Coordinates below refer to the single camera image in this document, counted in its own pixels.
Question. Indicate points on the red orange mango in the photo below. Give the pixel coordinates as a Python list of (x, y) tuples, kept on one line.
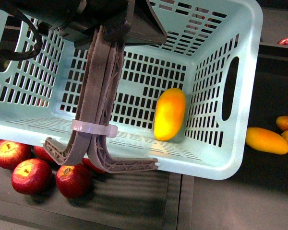
[(282, 122)]

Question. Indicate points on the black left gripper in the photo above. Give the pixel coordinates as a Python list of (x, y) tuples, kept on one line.
[(132, 22)]

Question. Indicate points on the red apple on tray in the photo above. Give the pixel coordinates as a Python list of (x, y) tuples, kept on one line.
[(283, 41)]

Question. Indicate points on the light teal plastic basket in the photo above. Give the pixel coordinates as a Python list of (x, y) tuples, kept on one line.
[(210, 54)]

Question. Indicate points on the red apple under handle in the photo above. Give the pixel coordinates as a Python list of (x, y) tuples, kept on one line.
[(86, 162)]

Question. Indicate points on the yellow mango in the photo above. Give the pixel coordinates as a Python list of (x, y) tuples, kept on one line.
[(264, 140), (170, 111)]

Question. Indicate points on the red apple behind basket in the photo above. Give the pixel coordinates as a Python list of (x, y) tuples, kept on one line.
[(42, 154)]

